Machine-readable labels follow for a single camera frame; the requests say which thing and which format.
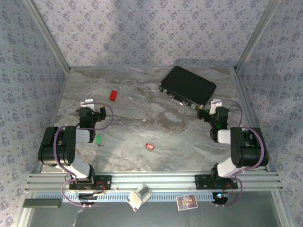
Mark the red key tag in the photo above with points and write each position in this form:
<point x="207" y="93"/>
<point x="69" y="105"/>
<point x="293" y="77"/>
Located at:
<point x="148" y="146"/>

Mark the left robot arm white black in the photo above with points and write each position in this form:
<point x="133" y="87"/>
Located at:
<point x="54" y="146"/>

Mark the red block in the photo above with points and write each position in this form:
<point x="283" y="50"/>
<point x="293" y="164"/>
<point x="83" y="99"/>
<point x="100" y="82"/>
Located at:
<point x="113" y="95"/>

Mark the green key tag with key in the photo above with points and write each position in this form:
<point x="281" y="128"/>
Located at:
<point x="98" y="139"/>

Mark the black hard case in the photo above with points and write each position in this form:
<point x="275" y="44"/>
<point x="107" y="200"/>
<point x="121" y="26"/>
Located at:
<point x="189" y="85"/>

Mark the black left controller board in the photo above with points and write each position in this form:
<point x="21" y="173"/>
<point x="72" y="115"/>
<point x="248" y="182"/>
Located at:
<point x="86" y="197"/>

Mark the black controller board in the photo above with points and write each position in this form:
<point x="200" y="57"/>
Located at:
<point x="221" y="197"/>
<point x="86" y="197"/>

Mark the black right controller board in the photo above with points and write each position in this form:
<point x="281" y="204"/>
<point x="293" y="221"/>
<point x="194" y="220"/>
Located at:
<point x="221" y="197"/>

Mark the colourful printed card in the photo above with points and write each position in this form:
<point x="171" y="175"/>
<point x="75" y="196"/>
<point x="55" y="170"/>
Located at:
<point x="186" y="201"/>

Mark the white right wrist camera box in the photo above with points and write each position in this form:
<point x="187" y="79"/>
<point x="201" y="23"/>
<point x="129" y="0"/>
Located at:
<point x="214" y="106"/>

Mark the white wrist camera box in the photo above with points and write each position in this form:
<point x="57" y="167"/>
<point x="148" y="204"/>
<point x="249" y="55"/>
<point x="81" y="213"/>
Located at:
<point x="87" y="103"/>
<point x="214" y="106"/>

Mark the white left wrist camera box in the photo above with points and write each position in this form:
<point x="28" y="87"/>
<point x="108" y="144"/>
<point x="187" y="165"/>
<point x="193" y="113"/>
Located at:
<point x="87" y="103"/>

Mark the aluminium side rail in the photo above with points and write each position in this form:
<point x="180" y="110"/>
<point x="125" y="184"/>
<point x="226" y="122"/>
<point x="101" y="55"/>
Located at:
<point x="245" y="101"/>

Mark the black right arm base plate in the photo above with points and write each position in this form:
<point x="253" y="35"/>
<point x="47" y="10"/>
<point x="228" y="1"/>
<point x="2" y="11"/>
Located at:
<point x="201" y="182"/>

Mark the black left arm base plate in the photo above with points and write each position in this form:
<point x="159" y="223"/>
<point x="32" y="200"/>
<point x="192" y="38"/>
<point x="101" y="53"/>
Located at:
<point x="105" y="182"/>

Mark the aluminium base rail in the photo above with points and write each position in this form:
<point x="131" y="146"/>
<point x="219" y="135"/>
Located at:
<point x="154" y="182"/>

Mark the white plastic bracket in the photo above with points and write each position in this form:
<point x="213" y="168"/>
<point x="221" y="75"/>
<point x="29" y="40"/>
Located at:
<point x="139" y="196"/>

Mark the aluminium frame post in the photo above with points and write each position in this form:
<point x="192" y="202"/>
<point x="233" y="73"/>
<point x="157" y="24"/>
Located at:
<point x="256" y="35"/>
<point x="282" y="210"/>
<point x="26" y="218"/>
<point x="48" y="35"/>

